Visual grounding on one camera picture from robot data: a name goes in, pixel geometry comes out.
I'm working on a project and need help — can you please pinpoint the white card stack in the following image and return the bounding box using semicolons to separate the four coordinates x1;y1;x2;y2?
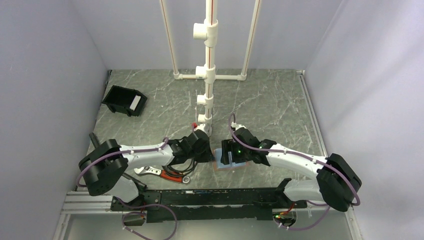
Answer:
129;95;142;111

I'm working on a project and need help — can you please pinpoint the white PVC pipe frame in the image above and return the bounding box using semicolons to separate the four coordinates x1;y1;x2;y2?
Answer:
159;0;262;133

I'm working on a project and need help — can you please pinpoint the aluminium extrusion frame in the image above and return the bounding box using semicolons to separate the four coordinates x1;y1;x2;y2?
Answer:
54;191;363;240

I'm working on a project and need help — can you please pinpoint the coiled black cable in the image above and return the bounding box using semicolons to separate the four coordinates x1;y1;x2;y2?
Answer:
160;157;199;178

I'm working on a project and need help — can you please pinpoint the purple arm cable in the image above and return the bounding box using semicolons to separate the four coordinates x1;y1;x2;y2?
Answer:
76;137;178;240
228;113;361;232

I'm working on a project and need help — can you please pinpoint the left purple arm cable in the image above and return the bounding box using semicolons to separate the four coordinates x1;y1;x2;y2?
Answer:
76;137;178;240

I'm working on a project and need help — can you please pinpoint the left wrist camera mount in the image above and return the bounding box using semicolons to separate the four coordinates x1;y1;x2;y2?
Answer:
191;122;212;137

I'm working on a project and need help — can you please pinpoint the red handled adjustable wrench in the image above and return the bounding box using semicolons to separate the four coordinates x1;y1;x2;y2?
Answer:
133;166;191;184

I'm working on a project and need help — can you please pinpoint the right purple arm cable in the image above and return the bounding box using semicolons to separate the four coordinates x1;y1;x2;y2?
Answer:
228;113;361;232

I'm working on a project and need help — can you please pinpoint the black plastic card bin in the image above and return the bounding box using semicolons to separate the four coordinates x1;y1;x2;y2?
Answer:
101;85;148;117

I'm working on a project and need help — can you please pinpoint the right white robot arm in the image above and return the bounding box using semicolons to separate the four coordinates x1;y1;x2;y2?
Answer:
220;125;362;212

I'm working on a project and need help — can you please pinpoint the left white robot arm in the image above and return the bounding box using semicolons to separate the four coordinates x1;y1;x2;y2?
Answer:
76;129;214;210

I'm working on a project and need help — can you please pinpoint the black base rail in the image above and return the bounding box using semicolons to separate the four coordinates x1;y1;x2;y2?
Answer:
110;187;307;223

